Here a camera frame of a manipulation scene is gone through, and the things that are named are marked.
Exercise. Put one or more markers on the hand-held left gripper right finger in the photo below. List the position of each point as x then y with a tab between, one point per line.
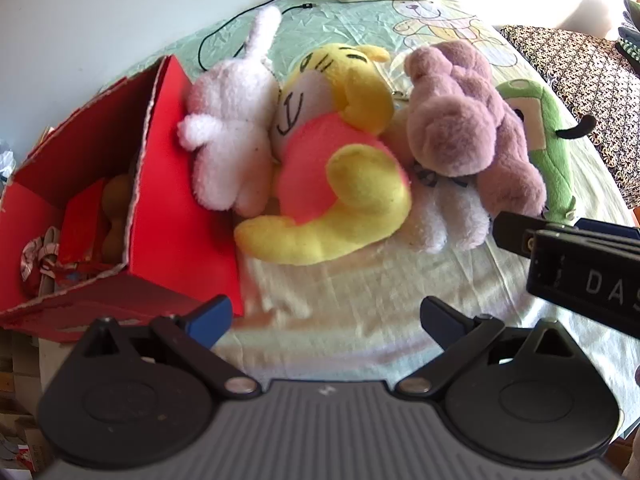
442	320

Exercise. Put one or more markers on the yellow plush tiger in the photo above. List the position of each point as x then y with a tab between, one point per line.
355	90

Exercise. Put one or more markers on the clear plastic bag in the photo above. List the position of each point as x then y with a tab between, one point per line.
6	165

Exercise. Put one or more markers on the striped ribbon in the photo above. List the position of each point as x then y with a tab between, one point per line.
37	255

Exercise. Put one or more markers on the purple plush dog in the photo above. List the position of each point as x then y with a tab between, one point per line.
450	125

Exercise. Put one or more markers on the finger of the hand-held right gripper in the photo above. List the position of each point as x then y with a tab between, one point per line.
605	227
512	235

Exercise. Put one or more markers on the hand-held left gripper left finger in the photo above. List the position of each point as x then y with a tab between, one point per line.
210	320

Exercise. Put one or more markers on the white plush with checked bow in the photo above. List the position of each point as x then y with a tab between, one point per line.
450	222

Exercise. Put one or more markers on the white plush rabbit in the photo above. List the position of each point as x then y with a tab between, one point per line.
225	125

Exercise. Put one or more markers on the green plush toy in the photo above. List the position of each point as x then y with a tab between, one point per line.
552	160

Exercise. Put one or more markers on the small red box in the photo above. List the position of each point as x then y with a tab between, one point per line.
82	225

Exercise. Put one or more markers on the red cardboard box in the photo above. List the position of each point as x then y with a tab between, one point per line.
170	240

